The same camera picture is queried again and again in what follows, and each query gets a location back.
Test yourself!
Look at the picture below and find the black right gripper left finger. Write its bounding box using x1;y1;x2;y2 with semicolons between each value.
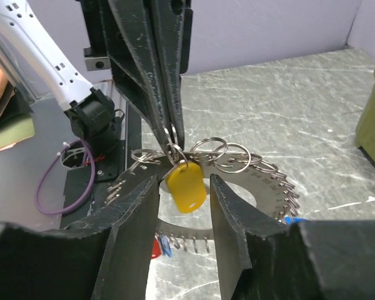
0;176;159;299

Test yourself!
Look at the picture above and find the yellow key tag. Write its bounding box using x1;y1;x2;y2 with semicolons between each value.
165;161;207;214

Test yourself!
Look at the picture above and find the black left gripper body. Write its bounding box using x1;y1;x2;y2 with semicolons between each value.
81;0;194;76

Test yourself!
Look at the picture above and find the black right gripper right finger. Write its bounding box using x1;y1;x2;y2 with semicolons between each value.
209;174;375;300

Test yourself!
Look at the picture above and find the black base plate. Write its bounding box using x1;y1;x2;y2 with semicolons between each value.
59;102;144;229

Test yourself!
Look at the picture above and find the blue key tag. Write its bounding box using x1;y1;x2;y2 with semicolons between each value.
279;216;306;225

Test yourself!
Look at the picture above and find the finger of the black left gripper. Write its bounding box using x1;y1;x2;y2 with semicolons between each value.
109;1;169;149
151;1;184;147

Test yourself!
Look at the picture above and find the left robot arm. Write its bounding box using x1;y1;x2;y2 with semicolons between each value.
0;1;193;154

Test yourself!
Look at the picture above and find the red key tag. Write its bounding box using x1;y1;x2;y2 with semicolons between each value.
151;237;162;259

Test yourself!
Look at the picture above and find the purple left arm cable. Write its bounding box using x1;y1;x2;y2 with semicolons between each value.
34;139;96;216

